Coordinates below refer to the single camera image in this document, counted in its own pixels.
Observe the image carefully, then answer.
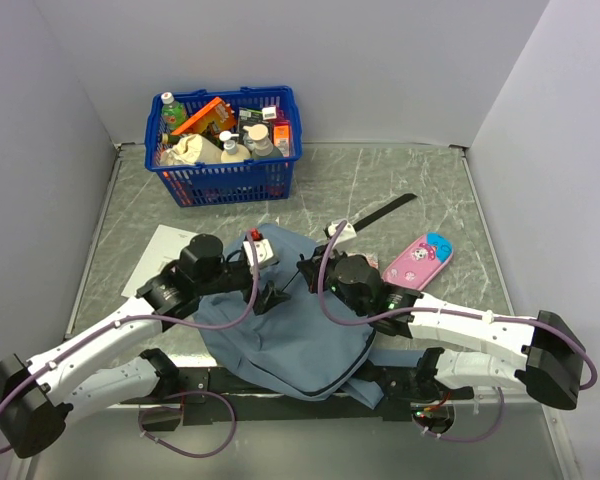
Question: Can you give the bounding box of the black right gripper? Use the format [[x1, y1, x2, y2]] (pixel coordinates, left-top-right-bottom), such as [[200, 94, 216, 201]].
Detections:
[[298, 243, 368, 317]]

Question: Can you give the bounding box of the blue student backpack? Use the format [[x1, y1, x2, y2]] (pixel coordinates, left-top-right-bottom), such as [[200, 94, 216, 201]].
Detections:
[[193, 224, 421, 393]]

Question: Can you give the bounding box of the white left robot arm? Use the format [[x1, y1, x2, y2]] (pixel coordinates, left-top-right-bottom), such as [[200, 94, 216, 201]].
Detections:
[[0, 229, 277, 459]]

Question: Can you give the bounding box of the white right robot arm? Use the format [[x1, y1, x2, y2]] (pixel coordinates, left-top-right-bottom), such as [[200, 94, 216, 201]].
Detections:
[[296, 248, 585, 410]]

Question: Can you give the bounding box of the floral Little Women book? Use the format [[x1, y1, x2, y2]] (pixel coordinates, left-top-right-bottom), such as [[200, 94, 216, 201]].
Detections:
[[364, 254, 379, 268]]

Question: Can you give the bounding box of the white notebook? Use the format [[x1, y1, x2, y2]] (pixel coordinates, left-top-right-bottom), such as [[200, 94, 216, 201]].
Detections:
[[121, 224, 196, 298]]

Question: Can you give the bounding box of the blue plastic shopping basket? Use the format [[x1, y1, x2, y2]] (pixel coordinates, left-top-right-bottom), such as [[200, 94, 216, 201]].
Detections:
[[144, 85, 303, 207]]

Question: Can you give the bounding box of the pink cartoon pencil case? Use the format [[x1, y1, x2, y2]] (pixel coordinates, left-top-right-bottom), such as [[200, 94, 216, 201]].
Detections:
[[382, 232, 453, 291]]

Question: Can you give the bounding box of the cream pump bottle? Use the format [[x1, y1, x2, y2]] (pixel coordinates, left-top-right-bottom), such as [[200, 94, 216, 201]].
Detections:
[[219, 130, 251, 164]]

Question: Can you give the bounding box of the grey pump bottle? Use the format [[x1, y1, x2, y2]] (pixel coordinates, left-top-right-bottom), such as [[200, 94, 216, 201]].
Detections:
[[243, 123, 283, 160]]

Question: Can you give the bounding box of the pink orange bottle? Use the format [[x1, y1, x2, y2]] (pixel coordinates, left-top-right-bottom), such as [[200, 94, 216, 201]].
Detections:
[[273, 112, 292, 157]]

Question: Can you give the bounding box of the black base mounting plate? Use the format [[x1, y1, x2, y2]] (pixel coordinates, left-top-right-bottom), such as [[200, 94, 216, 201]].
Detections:
[[117, 363, 474, 426]]

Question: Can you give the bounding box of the black packaged item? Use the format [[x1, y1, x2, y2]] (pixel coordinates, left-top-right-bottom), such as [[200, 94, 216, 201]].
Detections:
[[237, 107, 264, 136]]

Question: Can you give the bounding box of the orange snack box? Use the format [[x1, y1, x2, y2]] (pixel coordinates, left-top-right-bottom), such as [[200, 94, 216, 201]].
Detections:
[[173, 97, 237, 137]]

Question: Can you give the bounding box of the green drink bottle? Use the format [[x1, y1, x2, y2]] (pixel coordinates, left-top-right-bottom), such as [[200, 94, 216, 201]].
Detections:
[[160, 92, 188, 132]]

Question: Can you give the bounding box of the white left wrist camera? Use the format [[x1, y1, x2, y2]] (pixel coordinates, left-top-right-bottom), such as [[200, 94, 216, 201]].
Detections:
[[243, 228, 279, 272]]

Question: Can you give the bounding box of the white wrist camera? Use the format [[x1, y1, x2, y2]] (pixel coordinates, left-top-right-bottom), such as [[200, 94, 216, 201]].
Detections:
[[325, 219, 357, 251], [243, 228, 279, 272]]

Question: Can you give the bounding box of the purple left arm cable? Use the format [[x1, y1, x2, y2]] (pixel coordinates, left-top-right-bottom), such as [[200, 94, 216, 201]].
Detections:
[[0, 232, 261, 459]]

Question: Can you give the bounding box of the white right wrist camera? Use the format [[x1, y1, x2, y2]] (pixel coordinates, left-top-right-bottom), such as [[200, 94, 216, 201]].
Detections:
[[325, 219, 357, 251]]

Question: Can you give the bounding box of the black backpack strap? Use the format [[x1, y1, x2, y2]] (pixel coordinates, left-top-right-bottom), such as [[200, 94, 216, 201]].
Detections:
[[352, 193, 417, 234]]

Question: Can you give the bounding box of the aluminium front rail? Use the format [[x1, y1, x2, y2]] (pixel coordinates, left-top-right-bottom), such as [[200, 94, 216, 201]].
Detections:
[[27, 364, 559, 411]]

